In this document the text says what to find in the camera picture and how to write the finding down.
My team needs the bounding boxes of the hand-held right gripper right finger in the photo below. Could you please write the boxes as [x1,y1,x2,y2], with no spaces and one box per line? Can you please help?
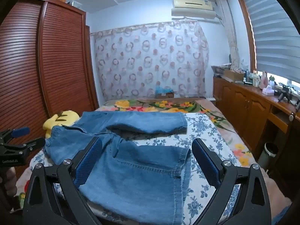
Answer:
[192,138,272,225]

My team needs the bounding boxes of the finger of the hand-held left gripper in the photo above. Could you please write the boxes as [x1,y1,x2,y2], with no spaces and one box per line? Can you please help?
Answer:
[0,138,46,156]
[0,127,30,143]

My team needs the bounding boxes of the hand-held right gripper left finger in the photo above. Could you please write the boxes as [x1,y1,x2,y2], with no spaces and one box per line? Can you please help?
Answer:
[22,136,103,225]

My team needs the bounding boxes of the blue denim pants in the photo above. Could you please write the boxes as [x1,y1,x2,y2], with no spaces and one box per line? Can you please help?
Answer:
[44,111,191,224]

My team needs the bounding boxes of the person's left hand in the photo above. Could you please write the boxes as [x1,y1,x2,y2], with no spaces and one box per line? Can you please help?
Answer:
[5,168,17,198]

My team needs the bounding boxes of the white blue floral sheet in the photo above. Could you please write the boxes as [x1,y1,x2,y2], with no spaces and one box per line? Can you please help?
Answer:
[30,112,242,225]

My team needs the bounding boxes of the yellow plush toy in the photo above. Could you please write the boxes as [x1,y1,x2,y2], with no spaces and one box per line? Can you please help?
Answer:
[42,110,80,139]

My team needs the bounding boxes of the wooden sideboard cabinet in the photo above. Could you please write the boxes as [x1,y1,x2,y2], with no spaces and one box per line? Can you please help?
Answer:
[212,75,300,169]

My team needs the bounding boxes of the grey trash bin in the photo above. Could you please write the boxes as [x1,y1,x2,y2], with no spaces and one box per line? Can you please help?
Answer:
[264,142,279,163]

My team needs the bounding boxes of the brown slatted wooden wardrobe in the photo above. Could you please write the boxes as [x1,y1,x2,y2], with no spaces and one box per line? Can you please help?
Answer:
[0,0,99,193]

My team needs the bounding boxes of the brown box with blue cloth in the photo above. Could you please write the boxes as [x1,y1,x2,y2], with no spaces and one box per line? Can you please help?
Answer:
[155,85,175,99]

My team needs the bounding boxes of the open cardboard box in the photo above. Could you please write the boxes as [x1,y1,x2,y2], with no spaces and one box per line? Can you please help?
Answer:
[221,69,245,82]

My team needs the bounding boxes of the stack of printed papers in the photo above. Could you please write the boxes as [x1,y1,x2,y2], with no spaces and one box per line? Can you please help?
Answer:
[211,63,232,78]

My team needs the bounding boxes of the row of toiletry bottles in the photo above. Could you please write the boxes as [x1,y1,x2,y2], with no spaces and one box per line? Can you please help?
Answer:
[242,69,260,87]

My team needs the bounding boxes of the pink bottle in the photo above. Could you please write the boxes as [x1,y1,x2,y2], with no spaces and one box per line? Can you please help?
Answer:
[260,71,269,89]

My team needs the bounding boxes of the beige tied curtain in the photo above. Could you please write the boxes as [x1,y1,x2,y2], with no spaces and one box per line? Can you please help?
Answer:
[216,0,241,72]

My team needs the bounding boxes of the grey striped window blind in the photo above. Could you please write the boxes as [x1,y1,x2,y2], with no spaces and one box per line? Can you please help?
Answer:
[239,0,300,80]

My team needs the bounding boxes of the small black tripod camera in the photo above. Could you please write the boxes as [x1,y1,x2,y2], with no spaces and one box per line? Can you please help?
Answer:
[278,84,293,103]

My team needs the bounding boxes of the sheer ring-patterned curtain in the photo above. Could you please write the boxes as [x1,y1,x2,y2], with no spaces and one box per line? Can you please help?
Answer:
[91,21,209,101]

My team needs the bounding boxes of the white wall air conditioner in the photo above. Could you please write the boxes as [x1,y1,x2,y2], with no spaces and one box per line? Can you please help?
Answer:
[171,0,216,20]

